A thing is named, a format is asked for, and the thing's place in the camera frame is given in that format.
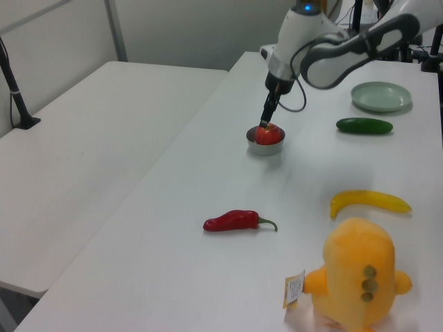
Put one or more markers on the grey metal partition post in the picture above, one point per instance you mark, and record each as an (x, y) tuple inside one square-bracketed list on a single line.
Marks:
[(116, 27)]

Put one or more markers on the red apple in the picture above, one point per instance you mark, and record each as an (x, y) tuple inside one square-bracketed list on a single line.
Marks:
[(268, 136)]

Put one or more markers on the pale green plate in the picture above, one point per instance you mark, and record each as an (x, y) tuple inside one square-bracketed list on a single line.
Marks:
[(381, 97)]

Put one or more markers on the orange plush toy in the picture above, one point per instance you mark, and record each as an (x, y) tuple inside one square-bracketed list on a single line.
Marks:
[(358, 273)]

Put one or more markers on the green cucumber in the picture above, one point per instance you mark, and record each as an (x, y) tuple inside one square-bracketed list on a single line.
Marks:
[(363, 124)]

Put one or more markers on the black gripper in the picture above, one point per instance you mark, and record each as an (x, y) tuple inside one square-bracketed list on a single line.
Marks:
[(279, 84)]

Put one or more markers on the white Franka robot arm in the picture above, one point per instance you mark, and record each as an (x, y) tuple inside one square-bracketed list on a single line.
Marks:
[(294, 31)]

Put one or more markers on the thin black vertical pole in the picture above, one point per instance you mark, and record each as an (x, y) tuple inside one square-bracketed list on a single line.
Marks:
[(357, 15)]

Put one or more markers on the grey bowl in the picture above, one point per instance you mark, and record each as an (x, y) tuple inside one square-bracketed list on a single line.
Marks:
[(264, 150)]

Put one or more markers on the yellow banana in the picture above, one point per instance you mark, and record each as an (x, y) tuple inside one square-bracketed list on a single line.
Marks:
[(370, 198)]

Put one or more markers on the white side table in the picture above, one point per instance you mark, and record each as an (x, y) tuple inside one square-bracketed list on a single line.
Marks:
[(86, 138)]

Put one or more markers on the red chili pepper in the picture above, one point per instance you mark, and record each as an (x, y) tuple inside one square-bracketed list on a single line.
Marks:
[(232, 221)]

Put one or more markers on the paper tag of plush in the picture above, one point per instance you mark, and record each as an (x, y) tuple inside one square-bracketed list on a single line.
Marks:
[(294, 288)]

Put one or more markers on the black camera stand pole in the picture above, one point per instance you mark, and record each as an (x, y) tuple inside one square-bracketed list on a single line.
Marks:
[(15, 93), (432, 52)]

